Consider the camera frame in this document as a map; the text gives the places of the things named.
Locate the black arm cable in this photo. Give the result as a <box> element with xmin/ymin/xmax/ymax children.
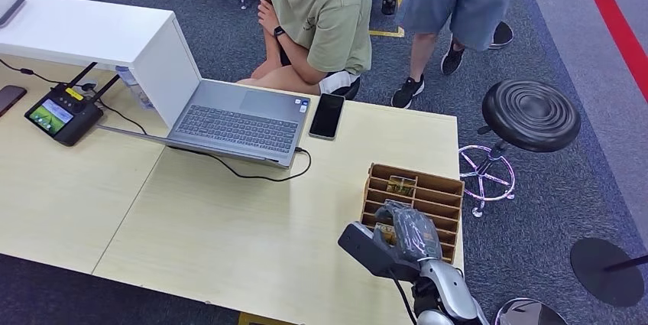
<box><xmin>387</xmin><ymin>268</ymin><xmax>420</xmax><ymax>325</ymax></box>

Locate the black laptop power cable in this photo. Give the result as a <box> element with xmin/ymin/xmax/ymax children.
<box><xmin>169</xmin><ymin>145</ymin><xmax>313</xmax><ymax>184</ymax></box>

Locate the grey open laptop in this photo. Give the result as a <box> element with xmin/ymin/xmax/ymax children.
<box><xmin>96</xmin><ymin>79</ymin><xmax>312</xmax><ymax>171</ymax></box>

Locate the clear plastic water bottle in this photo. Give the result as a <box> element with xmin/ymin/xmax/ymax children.
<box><xmin>115</xmin><ymin>65</ymin><xmax>156</xmax><ymax>112</ymax></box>

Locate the black round pole base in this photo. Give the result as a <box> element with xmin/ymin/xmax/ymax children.
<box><xmin>569</xmin><ymin>237</ymin><xmax>648</xmax><ymax>309</ymax></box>

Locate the black remote controller with screen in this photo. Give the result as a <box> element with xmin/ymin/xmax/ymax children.
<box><xmin>24</xmin><ymin>61</ymin><xmax>122</xmax><ymax>148</ymax></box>

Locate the yellow brown card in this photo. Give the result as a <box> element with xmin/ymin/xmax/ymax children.
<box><xmin>375</xmin><ymin>223</ymin><xmax>399</xmax><ymax>245</ymax></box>

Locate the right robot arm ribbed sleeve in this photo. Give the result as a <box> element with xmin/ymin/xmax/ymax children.
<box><xmin>412</xmin><ymin>258</ymin><xmax>490</xmax><ymax>325</ymax></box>

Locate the wooden slotted card holder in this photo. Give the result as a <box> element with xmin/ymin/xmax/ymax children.
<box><xmin>359</xmin><ymin>162</ymin><xmax>465</xmax><ymax>266</ymax></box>

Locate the dark grey wrist camera box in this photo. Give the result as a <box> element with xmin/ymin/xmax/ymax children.
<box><xmin>337</xmin><ymin>222</ymin><xmax>422</xmax><ymax>284</ymax></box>

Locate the green printed card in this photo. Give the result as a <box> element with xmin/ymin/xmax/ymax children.
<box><xmin>387</xmin><ymin>175</ymin><xmax>420</xmax><ymax>197</ymax></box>

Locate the black seat chrome base stool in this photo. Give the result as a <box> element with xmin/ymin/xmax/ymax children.
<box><xmin>457</xmin><ymin>79</ymin><xmax>582</xmax><ymax>219</ymax></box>

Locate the thin black controller cable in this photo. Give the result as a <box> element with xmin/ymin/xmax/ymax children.
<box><xmin>96</xmin><ymin>99</ymin><xmax>149</xmax><ymax>136</ymax></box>

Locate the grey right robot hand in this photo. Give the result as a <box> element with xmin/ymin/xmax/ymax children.
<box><xmin>374</xmin><ymin>200</ymin><xmax>445</xmax><ymax>266</ymax></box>

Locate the dark brown smartphone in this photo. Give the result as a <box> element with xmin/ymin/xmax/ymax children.
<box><xmin>0</xmin><ymin>85</ymin><xmax>28</xmax><ymax>118</ymax></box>

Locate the black smartphone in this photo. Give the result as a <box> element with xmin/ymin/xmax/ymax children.
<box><xmin>308</xmin><ymin>93</ymin><xmax>347</xmax><ymax>141</ymax></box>

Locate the black cable with plug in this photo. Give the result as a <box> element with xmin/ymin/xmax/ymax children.
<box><xmin>0</xmin><ymin>58</ymin><xmax>97</xmax><ymax>93</ymax></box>

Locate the white desk shelf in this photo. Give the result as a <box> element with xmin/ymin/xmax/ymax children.
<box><xmin>0</xmin><ymin>0</ymin><xmax>203</xmax><ymax>129</ymax></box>

